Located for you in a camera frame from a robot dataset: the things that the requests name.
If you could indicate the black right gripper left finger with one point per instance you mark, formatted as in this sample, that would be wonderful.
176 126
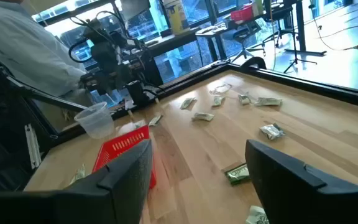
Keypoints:
126 186

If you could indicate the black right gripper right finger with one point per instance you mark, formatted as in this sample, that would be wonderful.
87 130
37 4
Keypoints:
278 193

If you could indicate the green white sweetener packet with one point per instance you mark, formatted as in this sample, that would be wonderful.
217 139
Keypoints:
237 173
187 102
155 119
256 215
217 100
268 101
202 116
79 174
244 99

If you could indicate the red plastic slotted basket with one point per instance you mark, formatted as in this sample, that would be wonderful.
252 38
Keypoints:
120 146

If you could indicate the small white paper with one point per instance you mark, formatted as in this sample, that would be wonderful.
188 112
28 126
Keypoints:
271 131

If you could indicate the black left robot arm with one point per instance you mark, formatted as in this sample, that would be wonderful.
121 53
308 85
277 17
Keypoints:
104 53

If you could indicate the clear plastic cup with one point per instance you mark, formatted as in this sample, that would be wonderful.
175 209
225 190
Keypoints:
95 123

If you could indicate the grey side desk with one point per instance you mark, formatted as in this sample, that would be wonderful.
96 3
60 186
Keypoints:
172 39

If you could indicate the clear plastic wrapper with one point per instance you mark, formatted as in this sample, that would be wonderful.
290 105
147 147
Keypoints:
221 90

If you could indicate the yellow wipes canister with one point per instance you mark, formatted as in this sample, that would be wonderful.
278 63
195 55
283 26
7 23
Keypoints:
176 17

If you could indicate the small dark table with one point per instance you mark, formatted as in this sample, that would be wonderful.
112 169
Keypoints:
211 31

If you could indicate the black office chair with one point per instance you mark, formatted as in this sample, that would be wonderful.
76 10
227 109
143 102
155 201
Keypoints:
242 35

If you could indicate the person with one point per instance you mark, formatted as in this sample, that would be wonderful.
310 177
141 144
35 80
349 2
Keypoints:
20 46

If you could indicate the red storage box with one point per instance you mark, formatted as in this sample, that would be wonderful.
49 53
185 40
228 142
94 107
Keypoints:
242 15

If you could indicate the black tripod stand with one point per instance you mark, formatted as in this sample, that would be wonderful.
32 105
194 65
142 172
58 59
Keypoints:
295 53

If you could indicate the black standing desk leg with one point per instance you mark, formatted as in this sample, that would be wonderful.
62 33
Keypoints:
301 28

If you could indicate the silver metal bracket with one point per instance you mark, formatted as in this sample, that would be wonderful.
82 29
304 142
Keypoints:
33 149

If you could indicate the black arched frame bracket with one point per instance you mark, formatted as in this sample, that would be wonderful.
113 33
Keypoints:
253 59

